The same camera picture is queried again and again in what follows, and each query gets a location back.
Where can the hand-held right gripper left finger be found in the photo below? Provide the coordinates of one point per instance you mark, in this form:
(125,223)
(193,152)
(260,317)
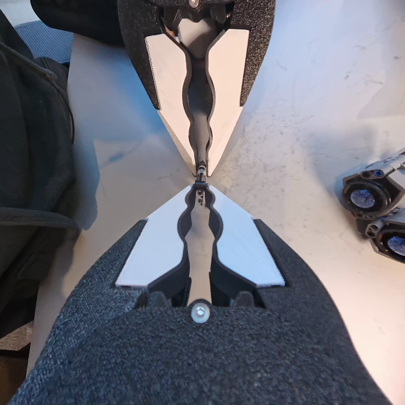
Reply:
(155,253)

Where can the grey desk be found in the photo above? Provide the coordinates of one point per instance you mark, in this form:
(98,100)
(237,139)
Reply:
(300,95)

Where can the blue-grey chair seat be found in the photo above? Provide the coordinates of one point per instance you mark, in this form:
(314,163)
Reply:
(44,41)

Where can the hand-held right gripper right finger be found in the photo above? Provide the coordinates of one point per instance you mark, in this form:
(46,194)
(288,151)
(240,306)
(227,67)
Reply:
(246,253)

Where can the grey bent building beam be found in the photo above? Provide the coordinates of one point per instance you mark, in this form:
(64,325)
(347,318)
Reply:
(201,197)

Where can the grey toy robot head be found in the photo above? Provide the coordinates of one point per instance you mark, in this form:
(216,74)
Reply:
(367,196)

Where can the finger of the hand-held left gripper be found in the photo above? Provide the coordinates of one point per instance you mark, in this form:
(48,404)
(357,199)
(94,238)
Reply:
(171,82)
(226,79)

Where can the person's left forearm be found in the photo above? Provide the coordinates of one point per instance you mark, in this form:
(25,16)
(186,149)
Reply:
(79,19)

